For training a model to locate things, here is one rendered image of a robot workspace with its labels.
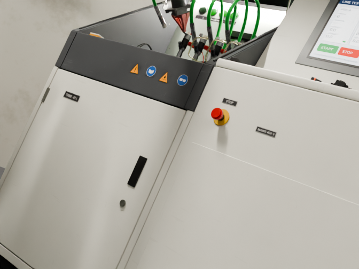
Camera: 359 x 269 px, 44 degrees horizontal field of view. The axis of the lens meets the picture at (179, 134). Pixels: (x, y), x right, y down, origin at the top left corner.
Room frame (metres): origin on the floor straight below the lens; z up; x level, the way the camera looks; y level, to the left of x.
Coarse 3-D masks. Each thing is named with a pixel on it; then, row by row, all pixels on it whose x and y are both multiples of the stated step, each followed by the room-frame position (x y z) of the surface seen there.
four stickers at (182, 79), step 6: (132, 66) 1.56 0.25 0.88; (138, 66) 1.54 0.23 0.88; (150, 66) 1.52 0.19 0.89; (132, 72) 1.55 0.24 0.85; (138, 72) 1.54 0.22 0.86; (150, 72) 1.51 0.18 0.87; (162, 72) 1.48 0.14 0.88; (168, 72) 1.47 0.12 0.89; (162, 78) 1.48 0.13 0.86; (168, 78) 1.46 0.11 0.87; (180, 78) 1.44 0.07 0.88; (186, 78) 1.42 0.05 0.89; (180, 84) 1.43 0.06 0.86
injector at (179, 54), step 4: (184, 36) 1.79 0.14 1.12; (188, 36) 1.78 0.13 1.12; (184, 40) 1.78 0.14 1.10; (188, 40) 1.78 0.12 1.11; (180, 44) 1.77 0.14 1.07; (184, 44) 1.78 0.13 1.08; (180, 48) 1.78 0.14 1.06; (184, 48) 1.79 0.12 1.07; (180, 52) 1.79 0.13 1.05; (176, 56) 1.79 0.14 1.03; (180, 56) 1.79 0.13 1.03
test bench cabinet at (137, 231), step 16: (48, 80) 1.77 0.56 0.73; (32, 112) 1.78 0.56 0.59; (192, 112) 1.38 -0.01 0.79; (176, 144) 1.39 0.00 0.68; (160, 176) 1.39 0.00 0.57; (144, 208) 1.39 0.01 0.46; (144, 224) 1.39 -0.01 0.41; (0, 256) 1.77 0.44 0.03; (16, 256) 1.63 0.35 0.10; (128, 256) 1.38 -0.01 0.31
